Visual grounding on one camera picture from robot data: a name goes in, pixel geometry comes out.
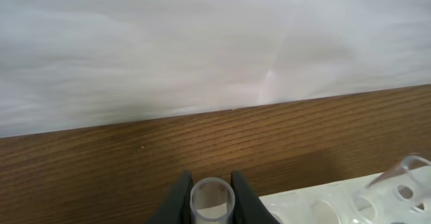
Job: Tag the clear test tube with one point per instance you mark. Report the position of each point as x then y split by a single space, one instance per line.
387 180
212 183

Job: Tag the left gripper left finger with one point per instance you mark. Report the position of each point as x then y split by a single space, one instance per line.
175 207

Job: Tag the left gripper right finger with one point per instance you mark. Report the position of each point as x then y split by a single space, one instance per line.
249 207

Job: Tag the white test tube rack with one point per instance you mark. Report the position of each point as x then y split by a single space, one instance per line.
296 198

